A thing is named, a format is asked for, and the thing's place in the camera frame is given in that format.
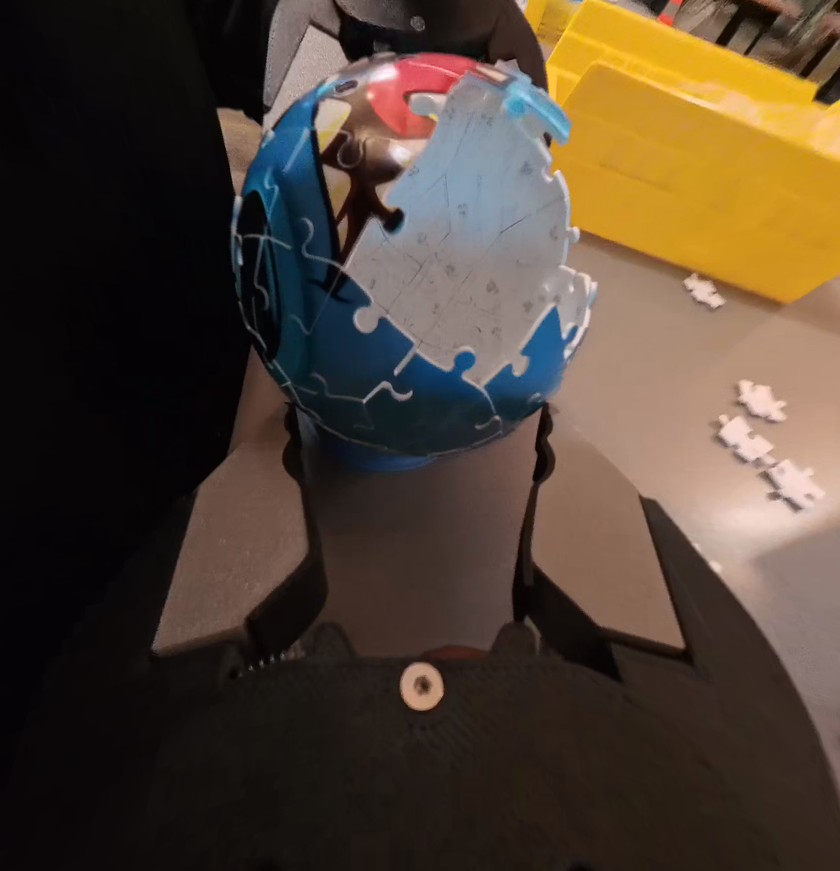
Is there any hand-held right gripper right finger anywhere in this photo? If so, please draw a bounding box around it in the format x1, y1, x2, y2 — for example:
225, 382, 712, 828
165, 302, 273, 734
512, 405, 689, 683

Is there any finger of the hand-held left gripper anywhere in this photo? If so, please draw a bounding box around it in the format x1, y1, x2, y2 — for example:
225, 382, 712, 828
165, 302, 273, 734
262, 20, 358, 129

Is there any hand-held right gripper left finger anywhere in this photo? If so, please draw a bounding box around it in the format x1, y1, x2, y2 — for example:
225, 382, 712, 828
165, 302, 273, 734
151, 405, 329, 660

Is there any blue monster puzzle ball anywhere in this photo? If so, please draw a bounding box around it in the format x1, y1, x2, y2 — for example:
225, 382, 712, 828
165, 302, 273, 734
230, 51, 598, 474

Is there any white loose puzzle piece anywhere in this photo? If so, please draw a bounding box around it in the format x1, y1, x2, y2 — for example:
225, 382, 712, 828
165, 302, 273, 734
762, 459, 825, 511
735, 379, 788, 423
682, 274, 727, 310
716, 415, 775, 465

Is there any person's black top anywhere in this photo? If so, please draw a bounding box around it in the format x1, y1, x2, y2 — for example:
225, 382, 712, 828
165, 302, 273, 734
0, 0, 278, 681

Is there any yellow plastic bin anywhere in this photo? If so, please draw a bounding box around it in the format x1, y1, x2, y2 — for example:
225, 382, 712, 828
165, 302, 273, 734
525, 0, 840, 303

